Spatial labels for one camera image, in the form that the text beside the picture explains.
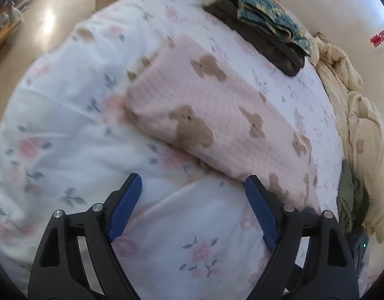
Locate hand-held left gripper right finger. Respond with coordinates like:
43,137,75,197
243,175,360,300

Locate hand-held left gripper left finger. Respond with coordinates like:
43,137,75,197
28,173,143,300

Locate pink bear print pants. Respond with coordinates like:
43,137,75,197
122,35,319,211

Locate dark brown folded pants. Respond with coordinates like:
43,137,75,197
203,0,305,77

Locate olive green cloth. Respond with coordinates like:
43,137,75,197
336,159,370,234

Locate white floral bed sheet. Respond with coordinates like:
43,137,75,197
0,0,345,300

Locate cream quilt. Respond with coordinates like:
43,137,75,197
310,32,384,244

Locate teal yellow folded garment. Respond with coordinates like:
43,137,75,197
217,0,312,57

